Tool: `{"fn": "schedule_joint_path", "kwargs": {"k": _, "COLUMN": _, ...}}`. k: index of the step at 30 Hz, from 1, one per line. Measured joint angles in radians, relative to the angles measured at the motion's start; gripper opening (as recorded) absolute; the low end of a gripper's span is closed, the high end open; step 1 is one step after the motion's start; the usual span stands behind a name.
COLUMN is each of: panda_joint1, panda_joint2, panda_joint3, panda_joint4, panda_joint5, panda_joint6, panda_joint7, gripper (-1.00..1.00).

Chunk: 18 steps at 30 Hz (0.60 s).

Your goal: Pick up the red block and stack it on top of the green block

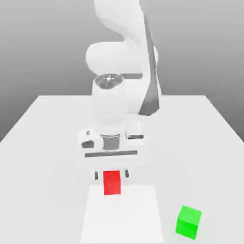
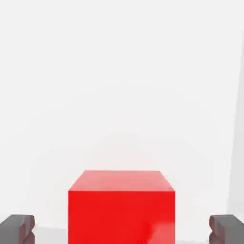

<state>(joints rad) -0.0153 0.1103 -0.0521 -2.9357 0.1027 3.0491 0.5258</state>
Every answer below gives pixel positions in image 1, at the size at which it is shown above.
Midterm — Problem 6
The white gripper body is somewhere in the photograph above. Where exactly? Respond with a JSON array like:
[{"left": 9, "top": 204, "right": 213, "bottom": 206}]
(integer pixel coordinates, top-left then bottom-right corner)
[{"left": 81, "top": 149, "right": 142, "bottom": 171}]

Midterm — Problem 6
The small red cube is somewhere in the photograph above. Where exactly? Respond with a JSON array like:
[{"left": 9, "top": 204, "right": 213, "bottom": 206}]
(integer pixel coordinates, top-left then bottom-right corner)
[{"left": 103, "top": 170, "right": 122, "bottom": 196}]

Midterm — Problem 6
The small green cube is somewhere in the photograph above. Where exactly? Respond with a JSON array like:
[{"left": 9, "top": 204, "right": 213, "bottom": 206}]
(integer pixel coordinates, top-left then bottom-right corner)
[{"left": 175, "top": 205, "right": 203, "bottom": 241}]

